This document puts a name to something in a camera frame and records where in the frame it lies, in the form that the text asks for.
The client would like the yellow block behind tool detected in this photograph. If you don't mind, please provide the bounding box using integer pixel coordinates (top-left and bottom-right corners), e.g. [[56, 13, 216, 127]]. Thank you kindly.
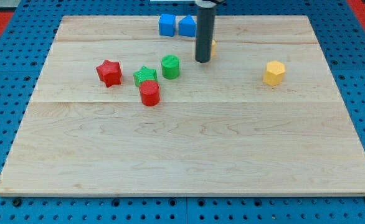
[[211, 39, 217, 58]]

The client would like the light wooden board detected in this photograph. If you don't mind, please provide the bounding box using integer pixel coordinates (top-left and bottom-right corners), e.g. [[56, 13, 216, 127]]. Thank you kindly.
[[0, 16, 365, 198]]

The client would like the blue cube block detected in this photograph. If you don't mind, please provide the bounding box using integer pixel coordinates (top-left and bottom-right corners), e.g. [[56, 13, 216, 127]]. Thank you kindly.
[[158, 14, 176, 37]]

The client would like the red cylinder block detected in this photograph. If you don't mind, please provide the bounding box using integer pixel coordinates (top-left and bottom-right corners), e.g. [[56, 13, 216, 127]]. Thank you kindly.
[[139, 80, 160, 106]]

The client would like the red star block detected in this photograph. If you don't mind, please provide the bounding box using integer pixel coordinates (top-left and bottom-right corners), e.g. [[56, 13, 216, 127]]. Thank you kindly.
[[96, 60, 122, 88]]

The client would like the green cylinder block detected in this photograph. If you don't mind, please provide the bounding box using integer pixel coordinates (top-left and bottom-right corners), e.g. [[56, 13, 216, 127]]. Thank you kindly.
[[161, 55, 179, 80]]

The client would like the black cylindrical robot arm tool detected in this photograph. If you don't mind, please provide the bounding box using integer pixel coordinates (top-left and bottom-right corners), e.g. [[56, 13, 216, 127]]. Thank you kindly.
[[195, 0, 224, 63]]

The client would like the yellow hexagon block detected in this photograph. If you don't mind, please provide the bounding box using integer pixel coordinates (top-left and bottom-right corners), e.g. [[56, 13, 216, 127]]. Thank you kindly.
[[263, 60, 285, 86]]

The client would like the green star block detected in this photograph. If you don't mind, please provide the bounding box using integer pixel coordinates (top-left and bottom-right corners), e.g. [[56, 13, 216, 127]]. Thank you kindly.
[[133, 66, 158, 87]]

